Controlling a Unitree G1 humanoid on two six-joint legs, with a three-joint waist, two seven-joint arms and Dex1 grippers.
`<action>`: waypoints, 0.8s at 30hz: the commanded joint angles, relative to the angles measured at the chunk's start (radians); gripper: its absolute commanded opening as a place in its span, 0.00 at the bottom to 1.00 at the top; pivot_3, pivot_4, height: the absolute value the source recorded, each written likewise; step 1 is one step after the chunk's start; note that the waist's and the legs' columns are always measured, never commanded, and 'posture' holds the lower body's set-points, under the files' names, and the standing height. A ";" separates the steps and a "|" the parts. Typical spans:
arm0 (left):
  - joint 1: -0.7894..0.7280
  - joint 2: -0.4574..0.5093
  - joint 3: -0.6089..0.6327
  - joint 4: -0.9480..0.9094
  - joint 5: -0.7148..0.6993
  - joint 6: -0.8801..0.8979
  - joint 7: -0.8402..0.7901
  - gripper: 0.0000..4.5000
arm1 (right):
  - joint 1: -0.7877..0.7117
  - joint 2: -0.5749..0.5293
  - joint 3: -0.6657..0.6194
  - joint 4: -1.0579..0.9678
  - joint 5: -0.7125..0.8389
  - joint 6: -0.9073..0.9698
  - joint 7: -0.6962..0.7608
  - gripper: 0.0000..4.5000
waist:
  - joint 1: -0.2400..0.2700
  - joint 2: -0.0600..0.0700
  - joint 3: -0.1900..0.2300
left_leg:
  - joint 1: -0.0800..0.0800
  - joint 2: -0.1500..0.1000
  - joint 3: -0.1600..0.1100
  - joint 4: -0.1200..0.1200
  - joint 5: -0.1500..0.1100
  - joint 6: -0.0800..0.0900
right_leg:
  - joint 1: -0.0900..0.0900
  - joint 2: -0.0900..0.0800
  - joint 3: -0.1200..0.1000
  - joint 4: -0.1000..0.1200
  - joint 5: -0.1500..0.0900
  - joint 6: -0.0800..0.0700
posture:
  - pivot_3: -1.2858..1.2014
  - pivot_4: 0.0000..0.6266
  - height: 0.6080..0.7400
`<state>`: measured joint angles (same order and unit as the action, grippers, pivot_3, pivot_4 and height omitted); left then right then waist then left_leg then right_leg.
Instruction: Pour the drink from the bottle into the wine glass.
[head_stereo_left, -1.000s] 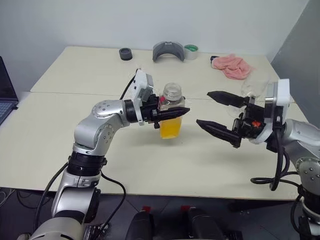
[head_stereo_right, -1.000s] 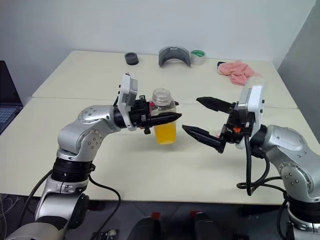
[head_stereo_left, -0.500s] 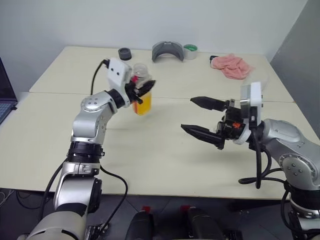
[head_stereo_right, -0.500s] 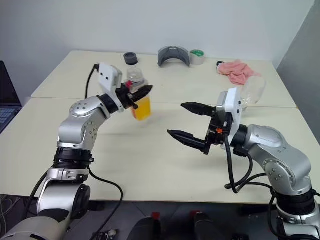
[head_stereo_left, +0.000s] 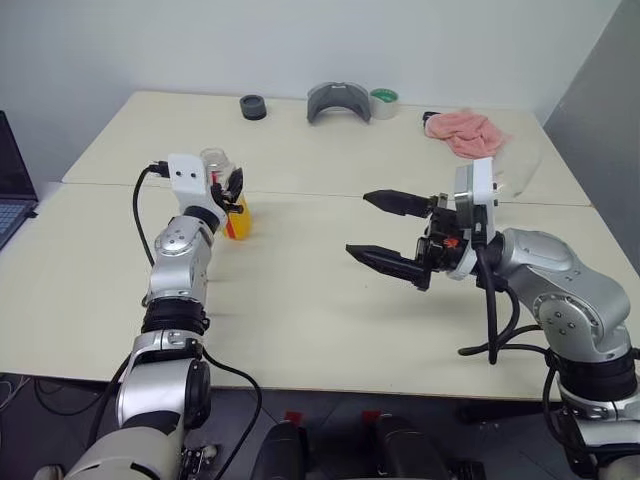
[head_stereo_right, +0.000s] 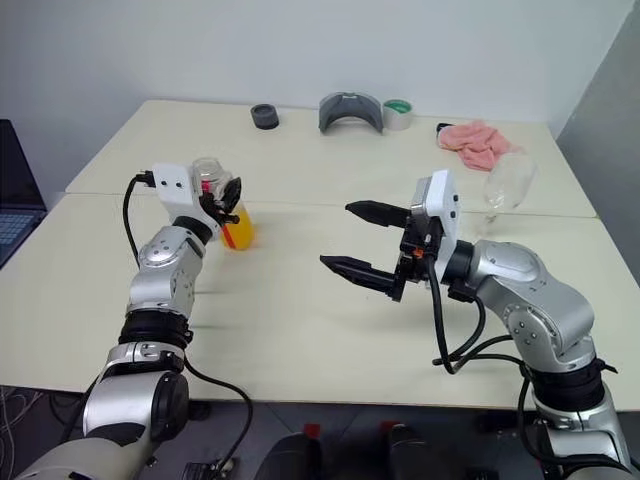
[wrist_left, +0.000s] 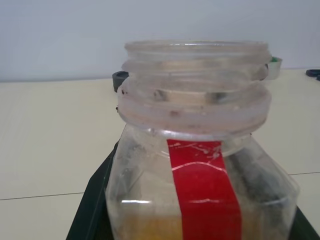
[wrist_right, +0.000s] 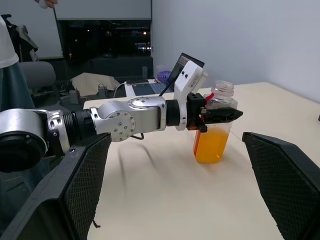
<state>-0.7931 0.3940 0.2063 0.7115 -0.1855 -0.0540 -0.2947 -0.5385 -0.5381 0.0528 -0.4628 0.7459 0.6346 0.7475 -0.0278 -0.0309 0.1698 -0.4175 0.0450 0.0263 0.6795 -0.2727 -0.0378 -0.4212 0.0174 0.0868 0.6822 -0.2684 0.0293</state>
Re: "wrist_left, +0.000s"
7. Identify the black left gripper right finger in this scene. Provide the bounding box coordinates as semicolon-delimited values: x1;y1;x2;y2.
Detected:
296;205;320;240

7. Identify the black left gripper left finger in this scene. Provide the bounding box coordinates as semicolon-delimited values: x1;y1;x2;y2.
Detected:
65;142;121;240

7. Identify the bottle with orange liquid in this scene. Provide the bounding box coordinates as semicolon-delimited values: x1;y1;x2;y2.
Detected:
104;39;301;240

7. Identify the small black object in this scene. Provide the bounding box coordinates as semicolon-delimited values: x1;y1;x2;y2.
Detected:
305;68;320;81

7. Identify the white green tape roll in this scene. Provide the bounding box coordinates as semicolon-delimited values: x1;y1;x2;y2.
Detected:
264;55;284;81

